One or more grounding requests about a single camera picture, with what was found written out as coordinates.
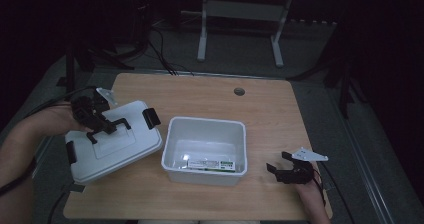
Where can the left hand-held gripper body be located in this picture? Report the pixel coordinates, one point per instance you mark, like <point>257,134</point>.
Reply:
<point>86,110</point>

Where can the person's left hand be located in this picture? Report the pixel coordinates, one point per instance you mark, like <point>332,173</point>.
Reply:
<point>61,120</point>

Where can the green and white medicine box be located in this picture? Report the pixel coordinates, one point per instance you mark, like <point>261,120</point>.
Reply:
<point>211,165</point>

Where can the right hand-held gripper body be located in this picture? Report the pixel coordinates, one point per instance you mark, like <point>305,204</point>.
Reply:
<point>300,174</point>

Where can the grey round table grommet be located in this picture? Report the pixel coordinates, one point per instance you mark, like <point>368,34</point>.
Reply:
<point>239,91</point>

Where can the person's right hand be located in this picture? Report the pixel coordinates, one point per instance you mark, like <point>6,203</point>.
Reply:
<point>311,194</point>

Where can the black tripod stand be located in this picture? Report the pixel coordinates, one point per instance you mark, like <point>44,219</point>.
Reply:
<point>70,70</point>
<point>345,80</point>

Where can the white metal stand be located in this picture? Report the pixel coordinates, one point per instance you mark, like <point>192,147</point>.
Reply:
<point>245,10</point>

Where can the white plastic storage box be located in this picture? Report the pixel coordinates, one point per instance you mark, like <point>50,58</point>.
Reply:
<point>206,140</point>

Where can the dark equipment rack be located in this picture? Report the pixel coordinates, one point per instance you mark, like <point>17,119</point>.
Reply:
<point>141,14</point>

